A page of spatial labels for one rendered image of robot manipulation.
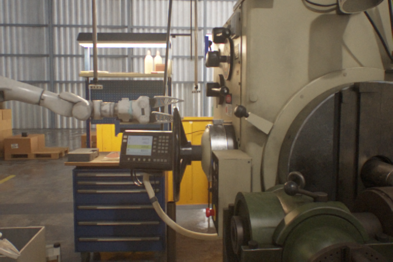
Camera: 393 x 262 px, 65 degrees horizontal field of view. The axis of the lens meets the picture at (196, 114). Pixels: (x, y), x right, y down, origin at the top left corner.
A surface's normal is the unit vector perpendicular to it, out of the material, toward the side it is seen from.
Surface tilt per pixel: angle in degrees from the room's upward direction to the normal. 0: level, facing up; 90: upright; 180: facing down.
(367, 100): 90
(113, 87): 90
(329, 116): 90
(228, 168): 90
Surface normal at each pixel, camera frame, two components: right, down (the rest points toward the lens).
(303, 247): -0.67, -0.59
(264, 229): 0.07, -0.47
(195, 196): 0.09, 0.07
